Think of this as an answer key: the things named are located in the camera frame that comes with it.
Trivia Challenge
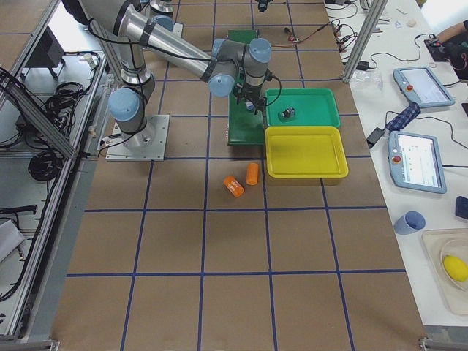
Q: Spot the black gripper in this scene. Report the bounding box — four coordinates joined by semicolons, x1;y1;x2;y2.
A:
233;71;274;112
256;0;272;12

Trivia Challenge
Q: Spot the green push button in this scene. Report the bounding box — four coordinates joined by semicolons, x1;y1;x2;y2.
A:
278;107;295;121

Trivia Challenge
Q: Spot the plain orange cylinder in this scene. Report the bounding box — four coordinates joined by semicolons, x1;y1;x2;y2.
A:
246;162;259;186

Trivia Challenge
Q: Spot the orange cylinder labelled 4680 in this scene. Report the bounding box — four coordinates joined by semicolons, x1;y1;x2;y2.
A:
223;175;245;197

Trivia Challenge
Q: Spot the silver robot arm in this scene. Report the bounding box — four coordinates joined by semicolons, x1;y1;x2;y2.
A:
149;0;270;15
78;1;273;159

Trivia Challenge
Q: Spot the green conveyor belt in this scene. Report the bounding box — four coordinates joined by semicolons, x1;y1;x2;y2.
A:
226;29;268;147

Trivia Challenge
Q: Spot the green plastic tray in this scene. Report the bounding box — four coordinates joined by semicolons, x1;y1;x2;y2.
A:
265;88;341;128

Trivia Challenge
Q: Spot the yellow plastic tray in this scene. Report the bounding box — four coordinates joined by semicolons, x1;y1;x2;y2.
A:
265;126;349;178

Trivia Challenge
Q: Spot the blue checkered cloth roll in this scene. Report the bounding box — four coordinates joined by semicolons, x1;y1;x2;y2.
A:
385;102;420;132

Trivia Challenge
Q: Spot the teach pendant far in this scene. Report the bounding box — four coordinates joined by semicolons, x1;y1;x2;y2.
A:
393;67;455;108

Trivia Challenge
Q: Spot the teach pendant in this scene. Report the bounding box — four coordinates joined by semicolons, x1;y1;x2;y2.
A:
393;67;455;108
388;131;447;194

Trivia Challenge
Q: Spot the teach pendant near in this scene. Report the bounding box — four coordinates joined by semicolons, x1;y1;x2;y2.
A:
388;131;447;194

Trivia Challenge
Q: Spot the blue plastic cup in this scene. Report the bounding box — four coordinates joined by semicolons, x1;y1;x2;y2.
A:
393;211;426;235

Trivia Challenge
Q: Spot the beige tray with bowl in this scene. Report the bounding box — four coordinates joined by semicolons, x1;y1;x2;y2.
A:
421;229;467;316

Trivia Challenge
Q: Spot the yellow lemon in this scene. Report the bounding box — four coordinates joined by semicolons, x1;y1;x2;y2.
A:
442;255;467;282

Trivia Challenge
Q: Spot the red black power cable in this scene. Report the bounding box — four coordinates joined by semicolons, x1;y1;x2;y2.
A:
283;21;333;48

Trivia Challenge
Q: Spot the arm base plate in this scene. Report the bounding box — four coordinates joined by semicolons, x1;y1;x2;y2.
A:
161;23;184;37
105;114;170;162

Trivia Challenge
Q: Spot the aluminium frame post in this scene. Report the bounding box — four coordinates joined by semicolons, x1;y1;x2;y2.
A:
342;0;388;83

